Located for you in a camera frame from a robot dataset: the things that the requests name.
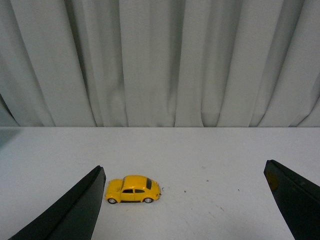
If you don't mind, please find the white pleated curtain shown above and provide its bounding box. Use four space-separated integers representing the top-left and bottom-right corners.
0 0 320 127

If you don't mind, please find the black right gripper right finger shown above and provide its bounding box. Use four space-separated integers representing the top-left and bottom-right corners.
263 159 320 240

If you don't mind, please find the yellow beetle toy car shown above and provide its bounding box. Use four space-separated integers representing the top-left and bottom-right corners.
105 175 161 204

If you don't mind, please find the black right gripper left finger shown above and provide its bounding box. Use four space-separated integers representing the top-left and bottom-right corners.
11 165 106 240

